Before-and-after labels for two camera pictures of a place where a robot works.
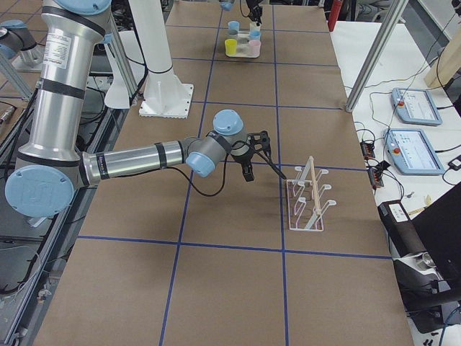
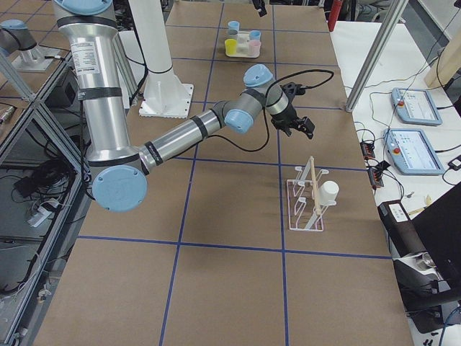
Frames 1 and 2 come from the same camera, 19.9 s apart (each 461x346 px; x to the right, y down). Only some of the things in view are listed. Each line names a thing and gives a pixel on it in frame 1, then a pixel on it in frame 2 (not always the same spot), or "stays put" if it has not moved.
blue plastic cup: x=255 y=34 stays put
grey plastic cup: x=232 y=34 stays put
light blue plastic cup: x=233 y=25 stays put
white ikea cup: x=253 y=27 to x=328 y=192
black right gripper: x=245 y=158 to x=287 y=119
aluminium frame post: x=377 y=54 stays put
